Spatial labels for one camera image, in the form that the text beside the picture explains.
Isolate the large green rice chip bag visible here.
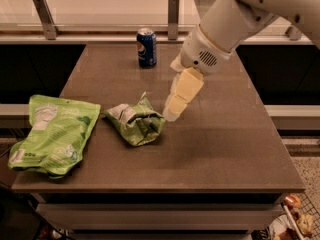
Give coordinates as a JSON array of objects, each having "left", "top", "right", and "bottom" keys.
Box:
[{"left": 8, "top": 95, "right": 101, "bottom": 179}]

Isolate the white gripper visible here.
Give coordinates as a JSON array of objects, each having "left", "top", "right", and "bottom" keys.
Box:
[{"left": 163, "top": 25, "right": 234, "bottom": 122}]

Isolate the blue Pepsi can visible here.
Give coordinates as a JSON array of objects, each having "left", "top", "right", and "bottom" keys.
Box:
[{"left": 136, "top": 28, "right": 157, "bottom": 68}]

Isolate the middle metal railing bracket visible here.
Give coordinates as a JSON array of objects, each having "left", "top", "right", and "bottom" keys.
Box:
[{"left": 168, "top": 0, "right": 180, "bottom": 40}]

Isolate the wire basket with snacks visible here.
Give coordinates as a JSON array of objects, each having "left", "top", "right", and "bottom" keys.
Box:
[{"left": 266, "top": 193, "right": 320, "bottom": 240}]

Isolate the left metal railing bracket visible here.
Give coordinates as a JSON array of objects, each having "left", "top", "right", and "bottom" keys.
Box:
[{"left": 32, "top": 0, "right": 58, "bottom": 40}]

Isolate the green jalapeno chip bag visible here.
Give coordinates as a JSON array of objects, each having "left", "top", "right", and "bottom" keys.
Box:
[{"left": 102, "top": 93, "right": 165, "bottom": 147}]

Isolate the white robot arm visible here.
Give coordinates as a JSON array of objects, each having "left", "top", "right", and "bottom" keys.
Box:
[{"left": 163, "top": 0, "right": 320, "bottom": 121}]

